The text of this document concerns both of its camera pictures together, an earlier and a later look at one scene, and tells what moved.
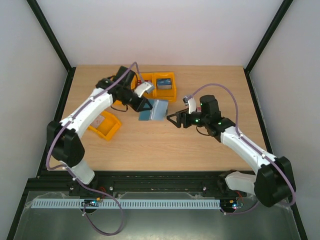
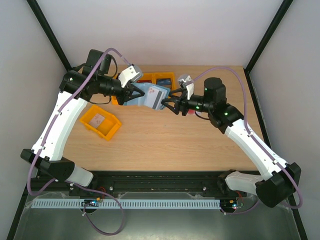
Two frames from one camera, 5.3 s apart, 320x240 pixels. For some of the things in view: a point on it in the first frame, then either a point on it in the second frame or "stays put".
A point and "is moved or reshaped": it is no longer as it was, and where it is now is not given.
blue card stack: [164, 83] stays put
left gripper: [140, 109] → [127, 96]
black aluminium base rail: [63, 183] stays put
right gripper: [182, 119] → [181, 105]
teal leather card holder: [158, 112] is moved or reshaped
